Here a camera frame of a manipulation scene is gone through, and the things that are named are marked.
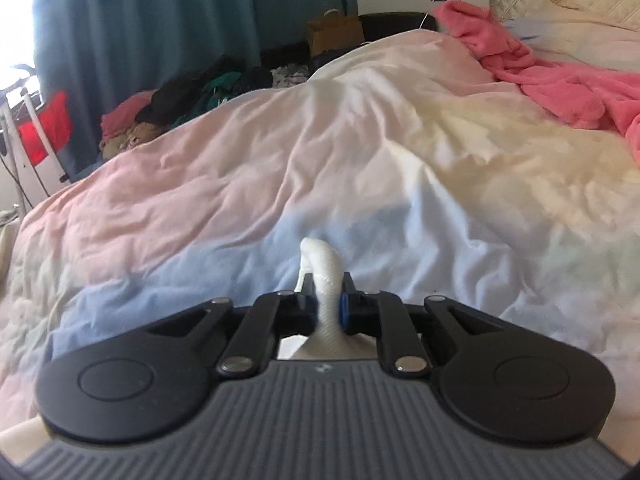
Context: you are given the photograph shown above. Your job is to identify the pile of dark clothes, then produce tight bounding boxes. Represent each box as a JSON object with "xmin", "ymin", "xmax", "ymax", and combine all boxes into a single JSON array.
[{"xmin": 99, "ymin": 53, "xmax": 312, "ymax": 157}]

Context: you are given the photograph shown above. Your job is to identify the brown paper bag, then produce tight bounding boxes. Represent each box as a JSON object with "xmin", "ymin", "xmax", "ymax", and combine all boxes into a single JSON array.
[{"xmin": 306, "ymin": 9, "xmax": 365, "ymax": 58}]

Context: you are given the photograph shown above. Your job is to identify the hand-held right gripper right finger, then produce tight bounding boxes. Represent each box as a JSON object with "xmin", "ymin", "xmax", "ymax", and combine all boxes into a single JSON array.
[{"xmin": 338, "ymin": 272, "xmax": 504, "ymax": 378}]

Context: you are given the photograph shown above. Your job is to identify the white metal rack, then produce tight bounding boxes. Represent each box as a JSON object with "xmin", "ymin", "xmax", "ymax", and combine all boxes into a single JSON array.
[{"xmin": 0, "ymin": 64, "xmax": 71, "ymax": 211}]

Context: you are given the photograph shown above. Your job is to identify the pink fleece robe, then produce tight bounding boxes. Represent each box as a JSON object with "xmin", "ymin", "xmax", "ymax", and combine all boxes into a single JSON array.
[{"xmin": 433, "ymin": 0, "xmax": 640, "ymax": 165}]

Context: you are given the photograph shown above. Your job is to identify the red cloth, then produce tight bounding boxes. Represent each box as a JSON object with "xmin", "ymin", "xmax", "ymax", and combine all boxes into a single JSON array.
[{"xmin": 18, "ymin": 91, "xmax": 74, "ymax": 166}]

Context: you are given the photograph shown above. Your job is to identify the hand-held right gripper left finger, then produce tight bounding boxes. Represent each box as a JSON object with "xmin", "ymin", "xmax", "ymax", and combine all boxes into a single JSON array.
[{"xmin": 150, "ymin": 289, "xmax": 321, "ymax": 380}]

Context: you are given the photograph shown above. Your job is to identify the white charging cable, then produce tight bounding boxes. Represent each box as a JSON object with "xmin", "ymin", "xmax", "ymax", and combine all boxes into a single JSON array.
[{"xmin": 419, "ymin": 0, "xmax": 444, "ymax": 31}]

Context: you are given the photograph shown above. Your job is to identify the teal curtain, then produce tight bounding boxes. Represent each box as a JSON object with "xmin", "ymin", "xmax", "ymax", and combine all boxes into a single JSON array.
[{"xmin": 31, "ymin": 0, "xmax": 359, "ymax": 181}]

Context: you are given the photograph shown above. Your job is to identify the cream pillow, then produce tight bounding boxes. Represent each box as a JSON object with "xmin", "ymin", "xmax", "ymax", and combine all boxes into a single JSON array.
[{"xmin": 502, "ymin": 0, "xmax": 640, "ymax": 72}]

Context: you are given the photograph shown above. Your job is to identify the pastel rainbow duvet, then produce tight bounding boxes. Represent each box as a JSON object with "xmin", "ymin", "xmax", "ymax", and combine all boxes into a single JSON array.
[{"xmin": 0, "ymin": 24, "xmax": 640, "ymax": 426}]

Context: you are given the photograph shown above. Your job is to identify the white garment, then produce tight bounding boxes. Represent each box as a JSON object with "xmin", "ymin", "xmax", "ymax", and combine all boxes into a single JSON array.
[{"xmin": 0, "ymin": 238, "xmax": 376, "ymax": 467}]

